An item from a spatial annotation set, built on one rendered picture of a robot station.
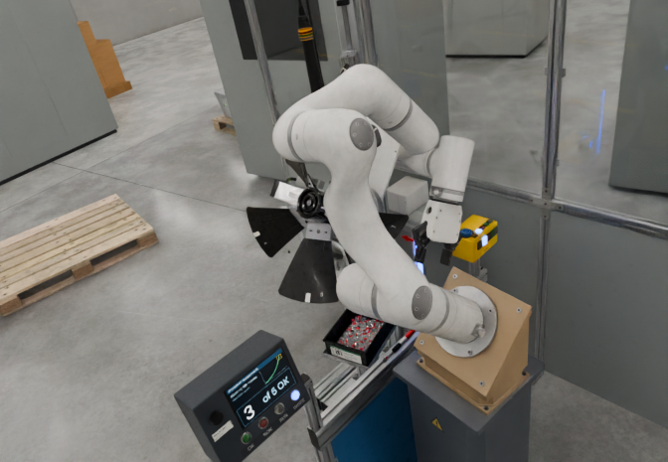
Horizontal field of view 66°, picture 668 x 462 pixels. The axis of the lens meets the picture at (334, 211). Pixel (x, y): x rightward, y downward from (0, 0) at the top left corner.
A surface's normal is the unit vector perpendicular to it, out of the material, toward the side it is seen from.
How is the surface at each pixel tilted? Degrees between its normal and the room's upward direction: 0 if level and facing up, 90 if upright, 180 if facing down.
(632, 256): 90
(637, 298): 90
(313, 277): 49
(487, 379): 44
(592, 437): 0
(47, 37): 90
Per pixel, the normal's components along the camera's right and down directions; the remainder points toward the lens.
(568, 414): -0.16, -0.85
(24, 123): 0.80, 0.18
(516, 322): -0.66, -0.32
